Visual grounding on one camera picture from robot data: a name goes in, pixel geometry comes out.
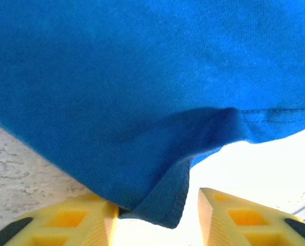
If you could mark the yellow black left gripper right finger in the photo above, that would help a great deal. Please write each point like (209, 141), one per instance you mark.
(213, 225)

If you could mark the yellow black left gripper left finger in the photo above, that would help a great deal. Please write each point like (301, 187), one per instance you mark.
(98, 225)

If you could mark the blue printed t-shirt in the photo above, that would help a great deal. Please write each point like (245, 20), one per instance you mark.
(142, 77)

